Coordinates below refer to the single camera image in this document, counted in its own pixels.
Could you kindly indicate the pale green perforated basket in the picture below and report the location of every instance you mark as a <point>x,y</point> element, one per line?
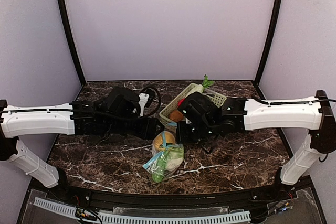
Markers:
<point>217,98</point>

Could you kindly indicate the round red fruit toy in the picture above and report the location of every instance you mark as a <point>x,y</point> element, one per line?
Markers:
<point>180,102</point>

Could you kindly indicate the black right frame post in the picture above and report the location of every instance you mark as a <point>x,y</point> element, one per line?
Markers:
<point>268,42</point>

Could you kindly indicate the light blue cable duct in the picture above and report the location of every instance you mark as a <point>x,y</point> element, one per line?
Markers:
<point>137,215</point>

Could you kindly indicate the white green cabbage toy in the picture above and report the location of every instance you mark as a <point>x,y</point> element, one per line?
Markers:
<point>172,158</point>

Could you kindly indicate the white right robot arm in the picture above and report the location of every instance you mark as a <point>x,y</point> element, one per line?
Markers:
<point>204,119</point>

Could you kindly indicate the black table edge rail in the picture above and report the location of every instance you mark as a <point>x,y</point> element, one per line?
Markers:
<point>254,199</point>

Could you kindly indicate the black frame post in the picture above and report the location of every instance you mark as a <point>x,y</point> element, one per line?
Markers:
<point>70,41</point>
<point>268,42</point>

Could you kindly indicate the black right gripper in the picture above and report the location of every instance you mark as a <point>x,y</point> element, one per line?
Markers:
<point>182,134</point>

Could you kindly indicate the clear zip bag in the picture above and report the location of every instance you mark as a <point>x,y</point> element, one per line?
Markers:
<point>157,161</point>

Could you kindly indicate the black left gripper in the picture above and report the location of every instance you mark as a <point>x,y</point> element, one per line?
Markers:
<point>153,128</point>

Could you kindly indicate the white radish with leaves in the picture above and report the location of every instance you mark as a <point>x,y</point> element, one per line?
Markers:
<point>205,84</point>

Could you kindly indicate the brown potato toy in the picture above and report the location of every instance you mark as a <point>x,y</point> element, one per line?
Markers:
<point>176,116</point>

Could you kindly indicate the green leafy vegetable toy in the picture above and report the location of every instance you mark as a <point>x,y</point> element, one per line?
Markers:
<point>158,174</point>

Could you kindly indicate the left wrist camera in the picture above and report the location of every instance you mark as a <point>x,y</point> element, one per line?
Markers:
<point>147,96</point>

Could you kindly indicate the yellow peach toy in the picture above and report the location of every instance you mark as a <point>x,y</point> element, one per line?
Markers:
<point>162,141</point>

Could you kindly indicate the black left frame post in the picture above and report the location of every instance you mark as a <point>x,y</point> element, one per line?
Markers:
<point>70,41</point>

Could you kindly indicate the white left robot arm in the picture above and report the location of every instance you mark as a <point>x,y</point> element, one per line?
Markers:
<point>120,112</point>

